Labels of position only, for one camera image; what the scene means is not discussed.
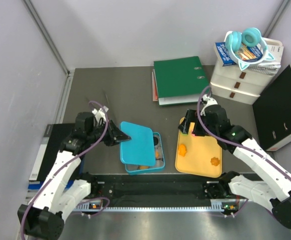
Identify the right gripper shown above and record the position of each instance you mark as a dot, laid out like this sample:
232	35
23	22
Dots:
191	116

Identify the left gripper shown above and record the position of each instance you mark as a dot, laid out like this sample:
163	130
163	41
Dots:
114	136

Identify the blue tin lid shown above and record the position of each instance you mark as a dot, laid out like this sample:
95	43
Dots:
140	149

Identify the metal serving tongs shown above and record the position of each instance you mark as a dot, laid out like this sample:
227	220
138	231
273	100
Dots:
100	96

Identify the black sandwich cookie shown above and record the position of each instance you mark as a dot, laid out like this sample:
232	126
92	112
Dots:
156	140

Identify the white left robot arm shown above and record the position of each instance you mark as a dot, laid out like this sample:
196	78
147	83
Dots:
45	214

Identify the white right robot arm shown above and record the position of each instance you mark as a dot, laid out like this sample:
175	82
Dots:
274	193

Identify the orange fish shaped cookie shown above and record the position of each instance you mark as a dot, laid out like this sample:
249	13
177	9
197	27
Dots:
182	150

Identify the blue cookie tin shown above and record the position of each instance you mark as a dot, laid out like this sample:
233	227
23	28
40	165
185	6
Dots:
160	163

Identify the yellow plastic tray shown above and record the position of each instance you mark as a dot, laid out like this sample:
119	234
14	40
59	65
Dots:
200	150

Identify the red folder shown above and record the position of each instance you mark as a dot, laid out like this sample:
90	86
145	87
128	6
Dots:
154	87

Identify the white drawer unit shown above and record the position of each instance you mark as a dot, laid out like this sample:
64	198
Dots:
244	86

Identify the orange flower shaped cookie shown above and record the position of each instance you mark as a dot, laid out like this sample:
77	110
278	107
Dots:
215	161

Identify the black notebook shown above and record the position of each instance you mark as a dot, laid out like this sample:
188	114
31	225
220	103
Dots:
52	138

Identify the blue white book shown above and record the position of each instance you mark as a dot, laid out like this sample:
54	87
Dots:
249	54

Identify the spiral notebook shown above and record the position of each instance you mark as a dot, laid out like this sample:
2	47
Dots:
270	70

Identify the teal cat ear headphones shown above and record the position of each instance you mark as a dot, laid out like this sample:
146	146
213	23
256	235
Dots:
252	39

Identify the green ring binder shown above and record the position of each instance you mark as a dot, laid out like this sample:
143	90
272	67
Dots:
180	80

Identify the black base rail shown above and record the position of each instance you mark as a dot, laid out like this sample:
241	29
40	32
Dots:
155	190

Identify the black ring binder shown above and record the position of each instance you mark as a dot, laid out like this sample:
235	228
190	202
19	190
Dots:
272	113

